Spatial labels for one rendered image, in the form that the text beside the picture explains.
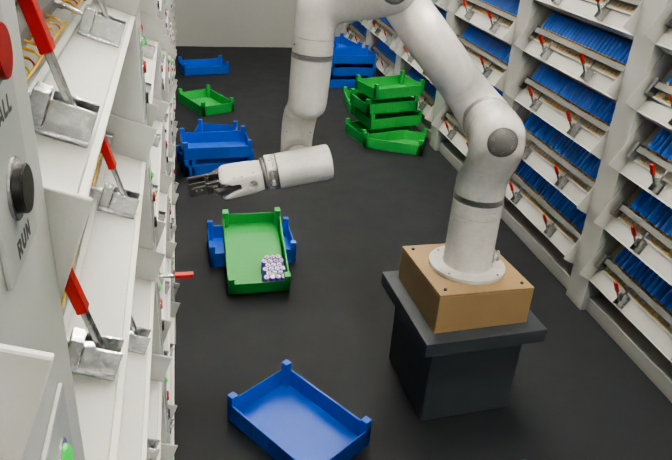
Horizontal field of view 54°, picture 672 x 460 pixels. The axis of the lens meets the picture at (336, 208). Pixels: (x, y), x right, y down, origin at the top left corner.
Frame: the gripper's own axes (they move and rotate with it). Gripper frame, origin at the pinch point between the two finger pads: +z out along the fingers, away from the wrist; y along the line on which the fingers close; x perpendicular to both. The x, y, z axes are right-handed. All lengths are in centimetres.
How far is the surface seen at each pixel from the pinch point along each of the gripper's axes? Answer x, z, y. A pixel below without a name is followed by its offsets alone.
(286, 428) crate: -60, -9, -21
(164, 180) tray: -4.1, 8.7, 15.6
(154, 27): 33.3, 2.5, 15.6
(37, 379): 53, -3, -124
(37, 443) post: 48, -1, -121
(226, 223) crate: -46, -3, 64
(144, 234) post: 19, 5, -54
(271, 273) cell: -54, -14, 39
